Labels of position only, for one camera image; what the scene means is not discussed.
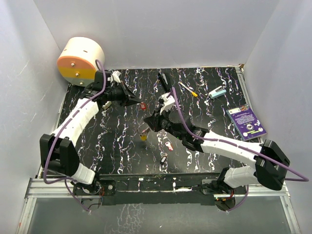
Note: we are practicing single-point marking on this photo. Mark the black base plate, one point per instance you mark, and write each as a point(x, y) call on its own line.
point(206, 200)

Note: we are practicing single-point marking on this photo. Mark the metal keyring with keys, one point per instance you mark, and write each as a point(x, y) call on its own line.
point(143, 135)

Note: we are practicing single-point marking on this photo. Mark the red tag key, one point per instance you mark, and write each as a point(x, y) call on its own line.
point(169, 146)

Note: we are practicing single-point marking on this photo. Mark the pale green cardboard box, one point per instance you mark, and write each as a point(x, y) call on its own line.
point(106, 105)

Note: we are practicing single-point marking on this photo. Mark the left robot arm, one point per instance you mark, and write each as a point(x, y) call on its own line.
point(58, 150)

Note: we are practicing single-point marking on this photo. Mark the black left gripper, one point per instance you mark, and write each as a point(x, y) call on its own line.
point(126, 90)

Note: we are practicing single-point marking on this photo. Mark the aluminium frame rail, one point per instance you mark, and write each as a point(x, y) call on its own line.
point(144, 186)

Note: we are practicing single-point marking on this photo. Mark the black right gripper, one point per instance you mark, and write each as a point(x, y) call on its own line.
point(154, 121)

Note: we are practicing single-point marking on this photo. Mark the purple booklet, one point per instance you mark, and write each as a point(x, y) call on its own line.
point(246, 122)

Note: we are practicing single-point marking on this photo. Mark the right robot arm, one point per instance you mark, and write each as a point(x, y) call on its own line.
point(264, 164)

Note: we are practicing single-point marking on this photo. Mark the light blue stapler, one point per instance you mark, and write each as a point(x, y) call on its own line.
point(217, 92)

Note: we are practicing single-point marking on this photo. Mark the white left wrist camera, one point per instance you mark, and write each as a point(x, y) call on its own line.
point(115, 76)

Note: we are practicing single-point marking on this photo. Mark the black stapler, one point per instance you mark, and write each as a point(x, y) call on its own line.
point(165, 81)

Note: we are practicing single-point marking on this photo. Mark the white round drawer cabinet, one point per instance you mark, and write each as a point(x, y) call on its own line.
point(77, 62)

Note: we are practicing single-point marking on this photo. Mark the black key tag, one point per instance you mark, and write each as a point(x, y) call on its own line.
point(163, 160)

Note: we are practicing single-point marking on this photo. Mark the red key with silver blade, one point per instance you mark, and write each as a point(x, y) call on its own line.
point(143, 106)

